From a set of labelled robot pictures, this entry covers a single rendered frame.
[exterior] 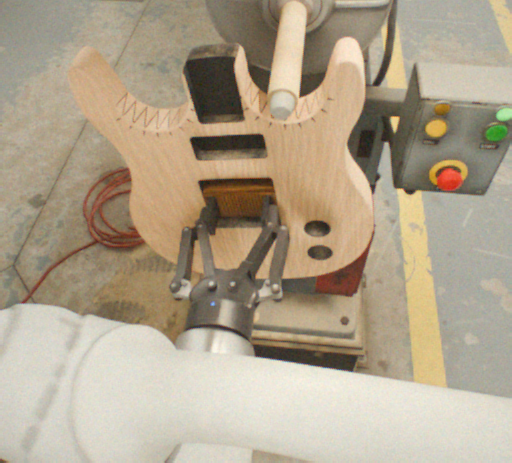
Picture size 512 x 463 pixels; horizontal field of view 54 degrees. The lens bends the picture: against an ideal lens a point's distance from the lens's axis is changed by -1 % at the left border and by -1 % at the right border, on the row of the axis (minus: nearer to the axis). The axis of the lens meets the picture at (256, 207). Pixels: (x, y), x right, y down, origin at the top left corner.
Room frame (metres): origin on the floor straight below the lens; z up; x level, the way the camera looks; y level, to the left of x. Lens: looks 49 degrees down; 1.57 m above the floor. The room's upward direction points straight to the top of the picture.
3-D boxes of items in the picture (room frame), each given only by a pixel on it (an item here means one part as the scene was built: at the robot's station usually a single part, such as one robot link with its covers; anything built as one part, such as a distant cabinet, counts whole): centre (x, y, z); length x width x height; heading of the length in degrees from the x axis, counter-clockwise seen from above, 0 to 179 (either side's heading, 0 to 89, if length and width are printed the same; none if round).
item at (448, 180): (0.57, -0.32, 0.97); 0.04 x 0.04 x 0.04; 84
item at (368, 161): (0.86, -0.23, 0.93); 0.15 x 0.10 x 0.55; 174
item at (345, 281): (0.86, -0.24, 0.49); 0.25 x 0.12 x 0.37; 174
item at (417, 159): (0.70, -0.30, 0.99); 0.24 x 0.21 x 0.26; 174
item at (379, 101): (0.71, -0.25, 1.02); 0.19 x 0.04 x 0.04; 84
